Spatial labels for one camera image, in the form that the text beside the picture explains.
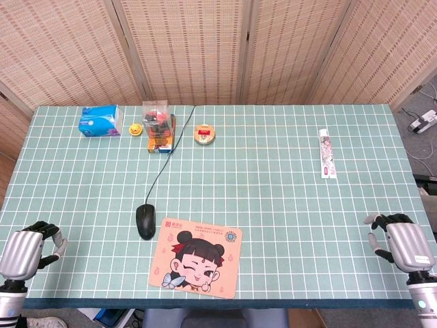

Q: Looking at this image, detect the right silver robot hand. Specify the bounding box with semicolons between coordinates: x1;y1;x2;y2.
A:
365;213;436;273

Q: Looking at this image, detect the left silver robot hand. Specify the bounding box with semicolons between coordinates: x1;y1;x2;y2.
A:
0;221;68;282

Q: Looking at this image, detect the black computer mouse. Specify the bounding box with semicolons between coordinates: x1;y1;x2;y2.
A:
135;203;158;241

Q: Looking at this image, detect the cartoon girl mouse pad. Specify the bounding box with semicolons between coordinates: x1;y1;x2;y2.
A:
148;217;244;299

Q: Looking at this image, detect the white floral toothpaste tube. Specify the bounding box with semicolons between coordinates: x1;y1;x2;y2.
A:
318;128;337;180

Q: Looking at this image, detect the white power strip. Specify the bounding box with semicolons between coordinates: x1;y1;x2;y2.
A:
408;109;437;134

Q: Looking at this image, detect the green grid tablecloth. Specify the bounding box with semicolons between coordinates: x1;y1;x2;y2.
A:
0;104;437;310

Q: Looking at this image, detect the blue tissue pack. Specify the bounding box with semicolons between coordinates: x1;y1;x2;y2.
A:
77;105;124;139

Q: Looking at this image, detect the orange blue carton box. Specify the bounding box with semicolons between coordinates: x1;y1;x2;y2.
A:
147;113;177;154

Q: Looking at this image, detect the clear plastic box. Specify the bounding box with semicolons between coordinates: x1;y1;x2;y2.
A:
141;99;171;139

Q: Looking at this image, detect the blue grey chair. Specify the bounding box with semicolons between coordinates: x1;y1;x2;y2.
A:
142;308;290;328

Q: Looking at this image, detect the round gold tin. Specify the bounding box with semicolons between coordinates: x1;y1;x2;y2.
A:
193;124;215;146

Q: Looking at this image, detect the bamboo folding screen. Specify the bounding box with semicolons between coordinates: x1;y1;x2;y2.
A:
0;0;437;161

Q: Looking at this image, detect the black cable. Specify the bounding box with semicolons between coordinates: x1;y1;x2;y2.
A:
145;105;197;205

